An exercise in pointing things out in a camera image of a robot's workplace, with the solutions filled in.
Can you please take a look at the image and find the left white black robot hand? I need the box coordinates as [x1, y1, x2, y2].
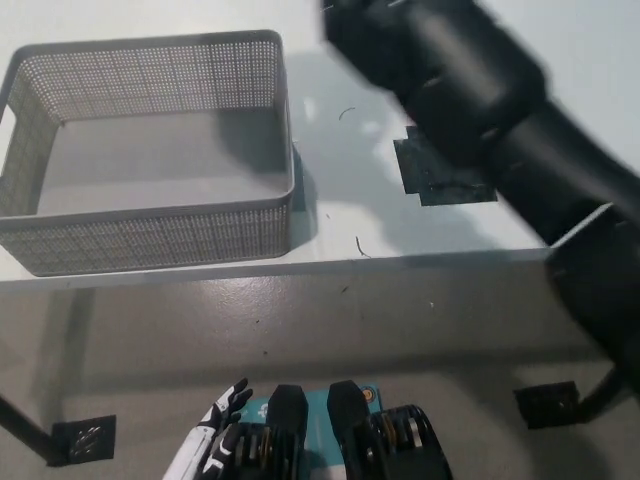
[162, 377, 254, 480]

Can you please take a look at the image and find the black tape patch on table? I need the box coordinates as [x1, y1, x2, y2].
[393, 124, 498, 207]

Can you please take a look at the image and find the black table leg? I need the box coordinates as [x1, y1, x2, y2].
[579, 364, 632, 422]
[0, 394, 55, 454]

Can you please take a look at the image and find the grey perforated plastic basket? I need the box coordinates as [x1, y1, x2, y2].
[0, 29, 302, 278]

